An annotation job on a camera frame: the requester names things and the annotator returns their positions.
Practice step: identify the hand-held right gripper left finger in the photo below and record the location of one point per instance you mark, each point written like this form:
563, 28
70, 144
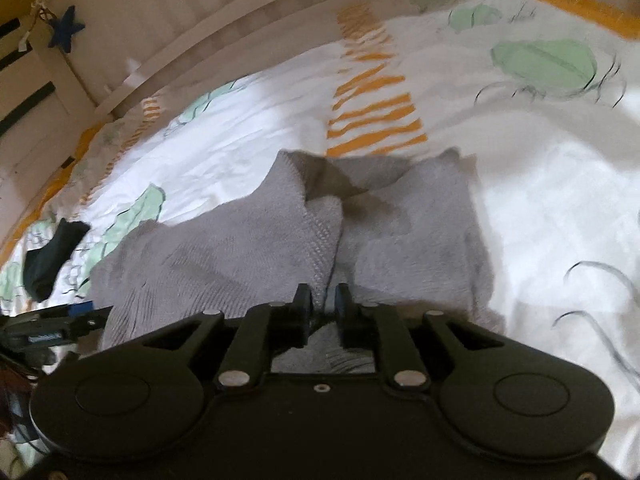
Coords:
301, 310

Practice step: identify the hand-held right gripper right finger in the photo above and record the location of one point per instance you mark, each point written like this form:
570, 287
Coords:
344, 310

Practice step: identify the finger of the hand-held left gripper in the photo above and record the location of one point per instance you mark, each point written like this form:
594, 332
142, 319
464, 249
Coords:
82, 314

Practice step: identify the grey hoodie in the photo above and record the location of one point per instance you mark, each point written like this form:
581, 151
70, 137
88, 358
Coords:
210, 270

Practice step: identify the black cloth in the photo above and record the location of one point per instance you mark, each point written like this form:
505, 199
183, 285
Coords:
50, 260

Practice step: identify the leaf print bedsheet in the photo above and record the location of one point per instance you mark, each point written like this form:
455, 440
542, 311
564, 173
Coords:
525, 185

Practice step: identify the blue star ornament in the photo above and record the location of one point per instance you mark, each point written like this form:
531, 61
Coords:
66, 30

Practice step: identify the wooden bed frame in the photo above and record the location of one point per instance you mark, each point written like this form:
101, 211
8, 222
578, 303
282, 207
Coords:
200, 10

